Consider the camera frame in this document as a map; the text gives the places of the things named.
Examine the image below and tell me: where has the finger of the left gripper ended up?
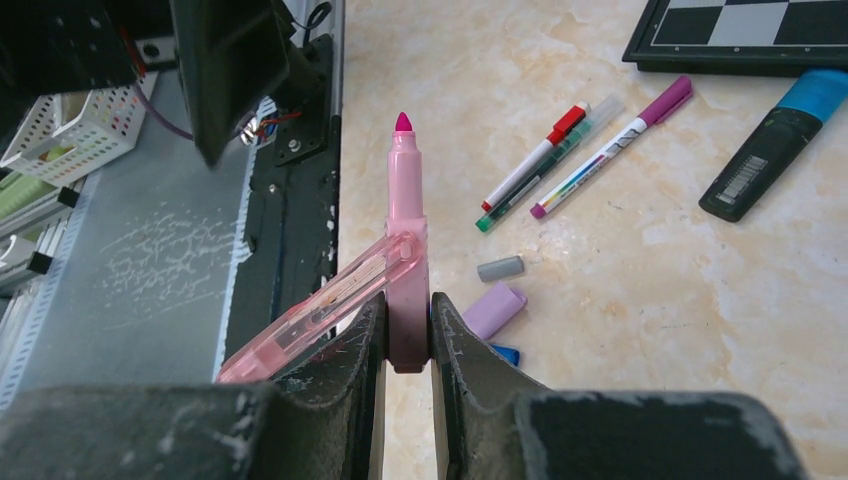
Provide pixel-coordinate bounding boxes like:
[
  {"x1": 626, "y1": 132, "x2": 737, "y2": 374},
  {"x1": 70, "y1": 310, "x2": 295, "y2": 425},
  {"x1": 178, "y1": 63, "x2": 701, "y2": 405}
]
[{"x1": 170, "y1": 0, "x2": 292, "y2": 167}]

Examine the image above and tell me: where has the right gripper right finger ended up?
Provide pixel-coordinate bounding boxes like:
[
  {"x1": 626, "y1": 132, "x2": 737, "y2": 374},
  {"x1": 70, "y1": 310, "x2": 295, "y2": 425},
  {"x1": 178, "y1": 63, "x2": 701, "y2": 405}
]
[{"x1": 430, "y1": 292, "x2": 807, "y2": 479}]

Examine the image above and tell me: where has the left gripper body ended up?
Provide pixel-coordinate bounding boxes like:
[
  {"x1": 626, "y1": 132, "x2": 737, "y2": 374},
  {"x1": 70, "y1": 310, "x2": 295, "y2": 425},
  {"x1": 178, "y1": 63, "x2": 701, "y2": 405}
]
[{"x1": 1, "y1": 1, "x2": 174, "y2": 126}]

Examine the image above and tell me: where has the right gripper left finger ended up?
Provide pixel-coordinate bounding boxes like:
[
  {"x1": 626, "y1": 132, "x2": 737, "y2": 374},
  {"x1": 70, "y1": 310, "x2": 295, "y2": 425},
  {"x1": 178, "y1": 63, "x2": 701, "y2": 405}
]
[{"x1": 1, "y1": 296, "x2": 386, "y2": 479}]

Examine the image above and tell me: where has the blue marker cap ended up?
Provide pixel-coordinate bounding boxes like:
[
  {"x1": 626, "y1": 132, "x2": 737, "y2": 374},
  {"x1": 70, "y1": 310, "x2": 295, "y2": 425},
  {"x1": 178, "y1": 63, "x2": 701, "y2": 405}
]
[{"x1": 491, "y1": 344, "x2": 521, "y2": 367}]

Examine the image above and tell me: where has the pink highlighter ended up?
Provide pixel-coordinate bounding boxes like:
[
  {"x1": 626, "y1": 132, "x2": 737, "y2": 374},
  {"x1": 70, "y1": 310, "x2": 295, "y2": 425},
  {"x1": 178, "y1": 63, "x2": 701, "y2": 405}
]
[{"x1": 217, "y1": 113, "x2": 430, "y2": 383}]

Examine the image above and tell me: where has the purple highlighter cap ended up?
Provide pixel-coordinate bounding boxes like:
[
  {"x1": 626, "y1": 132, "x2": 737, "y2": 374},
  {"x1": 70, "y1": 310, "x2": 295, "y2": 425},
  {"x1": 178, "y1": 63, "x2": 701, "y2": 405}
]
[{"x1": 462, "y1": 282, "x2": 527, "y2": 341}]

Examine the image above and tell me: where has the grey marker cap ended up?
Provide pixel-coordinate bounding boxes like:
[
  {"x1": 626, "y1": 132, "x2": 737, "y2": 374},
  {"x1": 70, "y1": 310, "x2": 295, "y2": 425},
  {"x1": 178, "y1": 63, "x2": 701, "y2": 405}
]
[{"x1": 476, "y1": 255, "x2": 525, "y2": 283}]

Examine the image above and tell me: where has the black highlighter blue cap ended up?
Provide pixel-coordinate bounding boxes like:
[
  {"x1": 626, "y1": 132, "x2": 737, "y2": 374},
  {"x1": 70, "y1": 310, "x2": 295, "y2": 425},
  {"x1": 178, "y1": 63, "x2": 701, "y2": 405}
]
[{"x1": 699, "y1": 69, "x2": 847, "y2": 223}]

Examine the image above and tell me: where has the red cap pen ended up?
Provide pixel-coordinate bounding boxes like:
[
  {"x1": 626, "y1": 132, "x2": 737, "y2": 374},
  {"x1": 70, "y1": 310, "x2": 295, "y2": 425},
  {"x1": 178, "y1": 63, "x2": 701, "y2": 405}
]
[{"x1": 481, "y1": 101, "x2": 591, "y2": 212}]

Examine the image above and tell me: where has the green pen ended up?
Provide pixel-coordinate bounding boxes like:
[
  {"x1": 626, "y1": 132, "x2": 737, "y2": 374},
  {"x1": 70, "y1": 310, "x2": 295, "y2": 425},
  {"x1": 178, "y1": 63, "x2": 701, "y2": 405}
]
[{"x1": 475, "y1": 94, "x2": 624, "y2": 233}]

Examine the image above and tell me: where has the magenta cap pen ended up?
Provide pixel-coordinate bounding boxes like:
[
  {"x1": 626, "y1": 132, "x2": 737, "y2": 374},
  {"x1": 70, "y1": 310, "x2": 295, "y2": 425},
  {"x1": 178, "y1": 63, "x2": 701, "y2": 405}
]
[{"x1": 530, "y1": 75, "x2": 694, "y2": 220}]

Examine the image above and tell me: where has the white plastic basket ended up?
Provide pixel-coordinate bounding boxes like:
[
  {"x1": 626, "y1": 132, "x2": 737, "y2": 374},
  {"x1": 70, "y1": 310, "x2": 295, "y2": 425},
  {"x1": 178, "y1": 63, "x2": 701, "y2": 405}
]
[{"x1": 1, "y1": 86, "x2": 146, "y2": 187}]

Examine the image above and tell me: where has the black grey chessboard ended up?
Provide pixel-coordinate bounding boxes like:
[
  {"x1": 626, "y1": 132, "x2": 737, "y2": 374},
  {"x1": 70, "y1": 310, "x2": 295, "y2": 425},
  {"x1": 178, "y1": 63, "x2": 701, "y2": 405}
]
[{"x1": 622, "y1": 0, "x2": 847, "y2": 77}]

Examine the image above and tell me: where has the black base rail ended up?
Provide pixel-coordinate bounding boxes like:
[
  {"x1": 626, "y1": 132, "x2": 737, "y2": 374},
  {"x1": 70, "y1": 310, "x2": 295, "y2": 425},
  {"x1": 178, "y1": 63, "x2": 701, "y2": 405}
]
[{"x1": 224, "y1": 34, "x2": 342, "y2": 357}]

